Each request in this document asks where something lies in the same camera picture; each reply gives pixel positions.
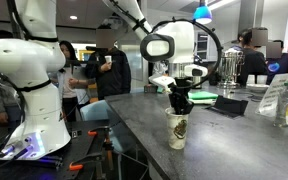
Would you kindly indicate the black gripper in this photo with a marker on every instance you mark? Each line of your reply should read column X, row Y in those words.
column 181, row 87

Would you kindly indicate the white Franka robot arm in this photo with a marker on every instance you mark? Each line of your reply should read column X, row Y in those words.
column 34, row 100

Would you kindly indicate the white paper cup with crest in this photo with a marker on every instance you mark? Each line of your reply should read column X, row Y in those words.
column 177, row 130

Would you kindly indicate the small white drinking cup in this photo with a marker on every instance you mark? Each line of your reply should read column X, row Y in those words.
column 108, row 59

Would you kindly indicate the white flat booklet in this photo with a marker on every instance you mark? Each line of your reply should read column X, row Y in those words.
column 202, row 101

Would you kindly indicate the steel thermos carafe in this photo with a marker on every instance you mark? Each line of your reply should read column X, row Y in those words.
column 197, row 80

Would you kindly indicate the silver coffee urn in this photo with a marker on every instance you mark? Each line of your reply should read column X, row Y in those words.
column 230, row 68

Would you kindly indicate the person in black hoodie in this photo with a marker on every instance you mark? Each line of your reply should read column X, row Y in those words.
column 112, row 76

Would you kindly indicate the stack of white cups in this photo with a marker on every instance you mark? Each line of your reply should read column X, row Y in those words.
column 256, row 79

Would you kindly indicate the light blue chair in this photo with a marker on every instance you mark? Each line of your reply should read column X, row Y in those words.
column 99, row 111

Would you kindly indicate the bearded man in black shirt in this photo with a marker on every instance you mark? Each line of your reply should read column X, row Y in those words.
column 252, row 61

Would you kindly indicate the blue pendant lamp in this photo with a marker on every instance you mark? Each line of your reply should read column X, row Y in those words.
column 202, row 15

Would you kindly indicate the clear acrylic sign stand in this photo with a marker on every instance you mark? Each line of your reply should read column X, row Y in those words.
column 274, row 95

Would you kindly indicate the clear plastic bottle green cap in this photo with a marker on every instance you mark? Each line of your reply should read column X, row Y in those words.
column 284, row 106

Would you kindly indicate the man in blue shirt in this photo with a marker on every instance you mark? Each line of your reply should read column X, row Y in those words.
column 278, row 65

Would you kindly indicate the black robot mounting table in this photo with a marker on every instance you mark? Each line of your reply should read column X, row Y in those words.
column 80, row 146

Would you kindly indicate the woman in white top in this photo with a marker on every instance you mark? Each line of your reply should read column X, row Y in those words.
column 69, row 90

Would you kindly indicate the steel range hood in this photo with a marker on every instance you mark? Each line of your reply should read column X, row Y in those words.
column 249, row 15

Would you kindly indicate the round ceiling light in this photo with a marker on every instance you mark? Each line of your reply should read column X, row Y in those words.
column 73, row 17

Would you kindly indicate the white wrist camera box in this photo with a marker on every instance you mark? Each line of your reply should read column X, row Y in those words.
column 162, row 81

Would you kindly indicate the yellow picture frame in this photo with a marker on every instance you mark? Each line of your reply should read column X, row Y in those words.
column 84, row 55

